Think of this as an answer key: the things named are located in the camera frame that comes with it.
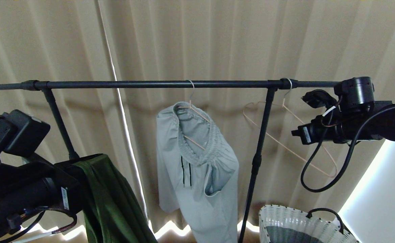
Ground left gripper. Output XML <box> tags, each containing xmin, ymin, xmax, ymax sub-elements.
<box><xmin>0</xmin><ymin>154</ymin><xmax>103</xmax><ymax>243</ymax></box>

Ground green garment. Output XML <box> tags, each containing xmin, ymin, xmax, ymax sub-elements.
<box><xmin>74</xmin><ymin>154</ymin><xmax>158</xmax><ymax>243</ymax></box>

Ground black clothes rack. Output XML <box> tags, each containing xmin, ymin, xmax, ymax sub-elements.
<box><xmin>0</xmin><ymin>78</ymin><xmax>342</xmax><ymax>243</ymax></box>

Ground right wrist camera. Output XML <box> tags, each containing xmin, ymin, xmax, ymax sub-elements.
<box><xmin>301</xmin><ymin>89</ymin><xmax>339</xmax><ymax>109</ymax></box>

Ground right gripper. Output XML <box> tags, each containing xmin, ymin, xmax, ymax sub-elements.
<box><xmin>291</xmin><ymin>113</ymin><xmax>349</xmax><ymax>146</ymax></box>

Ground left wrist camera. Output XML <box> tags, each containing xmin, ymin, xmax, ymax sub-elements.
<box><xmin>0</xmin><ymin>109</ymin><xmax>51</xmax><ymax>176</ymax></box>

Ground pink clothes hanger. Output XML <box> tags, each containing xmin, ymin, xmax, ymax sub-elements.
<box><xmin>178</xmin><ymin>80</ymin><xmax>212</xmax><ymax>151</ymax></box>
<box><xmin>243</xmin><ymin>78</ymin><xmax>338</xmax><ymax>178</ymax></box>

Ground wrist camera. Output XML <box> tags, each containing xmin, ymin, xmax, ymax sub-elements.
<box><xmin>301</xmin><ymin>89</ymin><xmax>339</xmax><ymax>109</ymax></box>
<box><xmin>0</xmin><ymin>109</ymin><xmax>51</xmax><ymax>176</ymax></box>

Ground pale grey shorts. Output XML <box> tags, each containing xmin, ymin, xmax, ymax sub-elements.
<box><xmin>156</xmin><ymin>102</ymin><xmax>240</xmax><ymax>243</ymax></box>

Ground beige curtain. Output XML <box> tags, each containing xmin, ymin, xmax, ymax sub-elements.
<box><xmin>0</xmin><ymin>0</ymin><xmax>395</xmax><ymax>243</ymax></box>

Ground white laundry basket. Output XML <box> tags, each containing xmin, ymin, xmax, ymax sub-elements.
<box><xmin>258</xmin><ymin>204</ymin><xmax>362</xmax><ymax>243</ymax></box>

